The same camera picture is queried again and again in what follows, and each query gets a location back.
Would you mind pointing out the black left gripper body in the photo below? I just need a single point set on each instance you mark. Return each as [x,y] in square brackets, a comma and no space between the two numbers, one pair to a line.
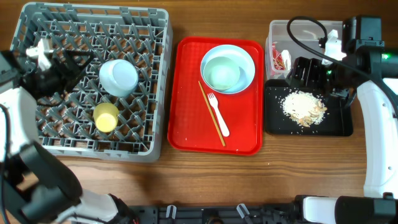
[59,79]

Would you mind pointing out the light blue plate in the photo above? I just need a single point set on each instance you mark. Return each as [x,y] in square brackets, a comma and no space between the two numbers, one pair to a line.
[241,58]

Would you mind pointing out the yellow plastic cup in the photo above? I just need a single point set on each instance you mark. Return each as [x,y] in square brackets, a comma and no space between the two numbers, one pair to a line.
[106,117]

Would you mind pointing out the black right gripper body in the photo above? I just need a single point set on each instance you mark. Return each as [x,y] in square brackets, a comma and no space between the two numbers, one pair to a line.
[318,76]

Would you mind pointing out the black tray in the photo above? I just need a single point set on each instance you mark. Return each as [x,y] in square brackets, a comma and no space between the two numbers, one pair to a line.
[337,121]

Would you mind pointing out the clear plastic bin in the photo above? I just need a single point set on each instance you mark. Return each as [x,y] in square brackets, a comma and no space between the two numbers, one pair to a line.
[305,31]

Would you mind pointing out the red snack wrapper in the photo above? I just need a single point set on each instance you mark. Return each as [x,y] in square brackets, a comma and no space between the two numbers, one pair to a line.
[278,63]

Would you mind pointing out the rice and food scraps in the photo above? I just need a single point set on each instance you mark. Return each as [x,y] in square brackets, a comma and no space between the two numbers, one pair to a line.
[304,108]

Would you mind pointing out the red plastic tray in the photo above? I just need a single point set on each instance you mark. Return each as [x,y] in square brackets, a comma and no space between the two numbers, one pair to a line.
[191,126]

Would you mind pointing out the wooden chopstick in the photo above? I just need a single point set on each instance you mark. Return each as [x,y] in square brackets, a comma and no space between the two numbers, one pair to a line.
[211,114]

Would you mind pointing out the white plastic fork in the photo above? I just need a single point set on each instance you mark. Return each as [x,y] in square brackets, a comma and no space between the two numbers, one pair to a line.
[214,103]

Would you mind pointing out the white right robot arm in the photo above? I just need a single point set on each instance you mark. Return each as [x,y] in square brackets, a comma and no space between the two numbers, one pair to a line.
[370,68]

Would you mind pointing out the grey dishwasher rack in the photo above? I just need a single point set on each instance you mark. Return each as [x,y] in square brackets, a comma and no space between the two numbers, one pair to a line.
[140,35]

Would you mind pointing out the green bowl with food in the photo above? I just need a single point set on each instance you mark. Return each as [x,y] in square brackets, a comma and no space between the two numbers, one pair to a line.
[118,77]

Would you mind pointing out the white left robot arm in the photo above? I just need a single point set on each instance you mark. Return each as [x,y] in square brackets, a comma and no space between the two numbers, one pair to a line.
[35,186]

